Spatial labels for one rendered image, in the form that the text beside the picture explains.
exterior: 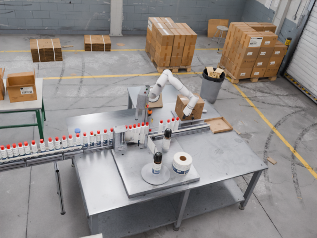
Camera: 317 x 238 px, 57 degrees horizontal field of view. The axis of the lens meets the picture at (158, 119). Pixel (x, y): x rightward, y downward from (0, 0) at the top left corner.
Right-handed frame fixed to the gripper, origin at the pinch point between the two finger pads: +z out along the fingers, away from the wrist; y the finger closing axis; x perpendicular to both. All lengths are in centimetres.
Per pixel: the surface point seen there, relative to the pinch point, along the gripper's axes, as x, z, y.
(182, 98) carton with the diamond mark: 11.0, -8.6, -33.1
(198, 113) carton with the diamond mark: 35.0, 0.1, -17.3
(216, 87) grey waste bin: 173, 10, -147
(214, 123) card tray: 59, 4, -4
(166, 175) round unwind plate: -42, 34, 66
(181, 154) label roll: -26, 14, 53
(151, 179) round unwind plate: -58, 40, 66
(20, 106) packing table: -164, 91, -111
